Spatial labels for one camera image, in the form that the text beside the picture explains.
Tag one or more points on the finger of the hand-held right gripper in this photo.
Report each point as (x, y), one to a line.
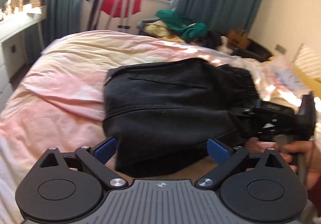
(250, 111)

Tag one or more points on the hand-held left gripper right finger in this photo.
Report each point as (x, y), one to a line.
(217, 151)

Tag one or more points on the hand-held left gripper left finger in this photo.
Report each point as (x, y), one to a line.
(106, 150)

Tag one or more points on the black pants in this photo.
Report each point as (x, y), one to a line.
(163, 103)

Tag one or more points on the person's right hand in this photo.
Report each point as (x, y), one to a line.
(314, 163)

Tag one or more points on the pink blue pillow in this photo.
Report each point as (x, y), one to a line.
(286, 76)

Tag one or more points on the black armchair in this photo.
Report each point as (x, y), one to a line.
(258, 51)

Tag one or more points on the striped white pillow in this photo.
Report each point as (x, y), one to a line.
(308, 59)

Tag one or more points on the white garment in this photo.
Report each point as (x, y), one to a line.
(225, 43)

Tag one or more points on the brown paper bag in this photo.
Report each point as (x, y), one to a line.
(238, 38)

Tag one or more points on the pink white bed blanket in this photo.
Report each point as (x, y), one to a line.
(62, 83)

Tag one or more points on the black garment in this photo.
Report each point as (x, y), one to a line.
(213, 38)

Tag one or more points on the green garment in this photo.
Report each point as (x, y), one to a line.
(175, 19)

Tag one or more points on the yellow garment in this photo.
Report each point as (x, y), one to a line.
(158, 29)

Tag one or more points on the dark grey chair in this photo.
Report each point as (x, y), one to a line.
(141, 28)

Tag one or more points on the red garment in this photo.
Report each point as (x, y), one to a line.
(107, 5)

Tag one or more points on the white dressing table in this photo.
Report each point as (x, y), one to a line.
(15, 38)

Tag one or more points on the wooden tissue box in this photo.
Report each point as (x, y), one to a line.
(35, 4)

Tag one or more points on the grey wall switch panel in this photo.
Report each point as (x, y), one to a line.
(281, 48)

